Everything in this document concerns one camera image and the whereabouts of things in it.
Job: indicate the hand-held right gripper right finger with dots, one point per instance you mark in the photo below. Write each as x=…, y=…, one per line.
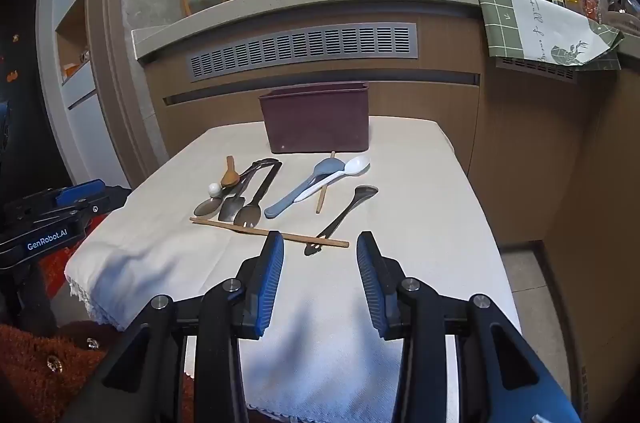
x=370, y=288

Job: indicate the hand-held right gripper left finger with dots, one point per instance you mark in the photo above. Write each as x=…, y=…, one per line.
x=267, y=283

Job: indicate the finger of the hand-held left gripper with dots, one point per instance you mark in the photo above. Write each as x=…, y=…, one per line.
x=80, y=192
x=110, y=199

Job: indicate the wooden chopstick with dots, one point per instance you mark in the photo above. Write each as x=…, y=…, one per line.
x=225, y=225
x=320, y=200

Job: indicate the slotted metal spoon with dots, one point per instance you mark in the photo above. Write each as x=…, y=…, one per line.
x=345, y=213

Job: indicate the spade-shaped metal spoon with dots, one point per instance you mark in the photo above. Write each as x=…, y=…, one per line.
x=229, y=209

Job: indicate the blue-grey plastic spoon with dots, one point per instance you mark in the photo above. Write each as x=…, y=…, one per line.
x=290, y=200

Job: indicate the round metal spoon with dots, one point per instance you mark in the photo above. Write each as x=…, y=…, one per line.
x=206, y=206

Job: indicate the metal stick with white ball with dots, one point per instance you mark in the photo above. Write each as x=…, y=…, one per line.
x=214, y=189

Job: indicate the small brown wooden spoon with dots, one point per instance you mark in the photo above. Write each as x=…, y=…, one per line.
x=230, y=177

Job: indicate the white plastic spoon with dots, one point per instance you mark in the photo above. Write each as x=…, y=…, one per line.
x=357, y=164

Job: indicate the maroon utensil holder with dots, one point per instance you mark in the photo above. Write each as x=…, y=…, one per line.
x=315, y=123

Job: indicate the white shelf cabinet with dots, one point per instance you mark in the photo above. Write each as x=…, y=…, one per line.
x=75, y=103

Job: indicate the white tablecloth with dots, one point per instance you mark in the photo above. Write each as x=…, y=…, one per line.
x=400, y=203

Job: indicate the dark fridge with magnets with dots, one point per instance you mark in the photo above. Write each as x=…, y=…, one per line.
x=20, y=103

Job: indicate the person's red knit sweater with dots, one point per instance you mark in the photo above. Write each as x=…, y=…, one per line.
x=30, y=368

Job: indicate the wooden kitchen cabinet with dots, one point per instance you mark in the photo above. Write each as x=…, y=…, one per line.
x=225, y=113

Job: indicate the grey vent grille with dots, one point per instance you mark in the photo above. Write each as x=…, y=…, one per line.
x=300, y=48

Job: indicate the small vent grille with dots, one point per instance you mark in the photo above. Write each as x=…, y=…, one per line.
x=530, y=65

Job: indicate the green checked towel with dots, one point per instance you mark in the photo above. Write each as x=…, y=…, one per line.
x=500, y=23

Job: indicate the pink basket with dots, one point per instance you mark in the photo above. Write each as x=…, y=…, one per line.
x=625, y=22

